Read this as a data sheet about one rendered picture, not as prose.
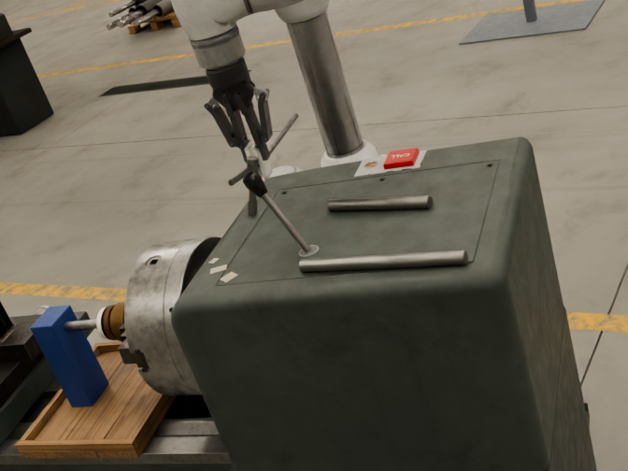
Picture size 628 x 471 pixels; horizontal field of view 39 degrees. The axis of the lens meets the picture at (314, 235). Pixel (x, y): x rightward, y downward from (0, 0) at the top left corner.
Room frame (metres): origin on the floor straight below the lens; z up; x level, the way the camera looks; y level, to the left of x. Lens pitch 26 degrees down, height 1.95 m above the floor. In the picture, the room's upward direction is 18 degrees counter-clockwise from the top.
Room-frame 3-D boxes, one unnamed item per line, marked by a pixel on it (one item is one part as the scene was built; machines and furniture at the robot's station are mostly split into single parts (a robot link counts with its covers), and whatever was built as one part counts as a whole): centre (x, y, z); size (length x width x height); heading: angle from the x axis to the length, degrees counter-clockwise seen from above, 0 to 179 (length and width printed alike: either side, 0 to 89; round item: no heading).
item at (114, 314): (1.65, 0.43, 1.08); 0.09 x 0.09 x 0.09; 64
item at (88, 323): (1.70, 0.53, 1.08); 0.13 x 0.07 x 0.07; 64
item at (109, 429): (1.71, 0.54, 0.88); 0.36 x 0.30 x 0.04; 154
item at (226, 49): (1.61, 0.06, 1.58); 0.09 x 0.09 x 0.06
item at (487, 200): (1.43, -0.08, 1.06); 0.59 x 0.48 x 0.39; 64
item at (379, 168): (1.60, -0.19, 1.23); 0.13 x 0.08 x 0.06; 64
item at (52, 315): (1.74, 0.60, 1.00); 0.08 x 0.06 x 0.23; 154
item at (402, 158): (1.60, -0.21, 1.26); 0.06 x 0.06 x 0.02; 64
